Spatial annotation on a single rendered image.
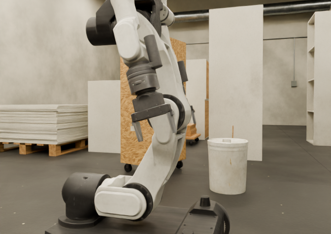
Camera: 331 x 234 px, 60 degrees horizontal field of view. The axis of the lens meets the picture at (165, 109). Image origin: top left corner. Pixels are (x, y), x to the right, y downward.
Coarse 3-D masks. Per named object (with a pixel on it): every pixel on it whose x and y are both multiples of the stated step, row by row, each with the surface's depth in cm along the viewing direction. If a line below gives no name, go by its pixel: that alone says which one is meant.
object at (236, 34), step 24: (216, 24) 334; (240, 24) 326; (216, 48) 335; (240, 48) 327; (216, 72) 335; (240, 72) 327; (216, 96) 336; (240, 96) 328; (216, 120) 336; (240, 120) 328
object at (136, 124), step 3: (132, 123) 85; (135, 123) 84; (138, 123) 86; (135, 126) 84; (138, 126) 86; (135, 129) 84; (138, 129) 85; (135, 132) 84; (138, 132) 84; (141, 132) 86; (138, 135) 84; (141, 135) 86; (138, 138) 84; (141, 138) 85; (138, 141) 84
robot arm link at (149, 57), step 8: (144, 40) 84; (152, 40) 83; (144, 48) 84; (152, 48) 83; (144, 56) 82; (152, 56) 82; (128, 64) 84; (136, 64) 82; (144, 64) 82; (152, 64) 82; (160, 64) 83; (128, 72) 83; (136, 72) 81; (144, 72) 81; (152, 72) 82
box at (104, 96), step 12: (96, 84) 380; (108, 84) 375; (96, 96) 381; (108, 96) 376; (96, 108) 381; (108, 108) 376; (96, 120) 382; (108, 120) 376; (120, 120) 372; (96, 132) 382; (108, 132) 377; (120, 132) 372; (96, 144) 382; (108, 144) 377; (120, 144) 372
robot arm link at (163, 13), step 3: (162, 0) 129; (165, 0) 131; (165, 3) 130; (165, 6) 125; (165, 9) 125; (162, 12) 125; (165, 12) 125; (162, 15) 125; (165, 15) 125; (162, 18) 125; (174, 18) 136; (171, 24) 136
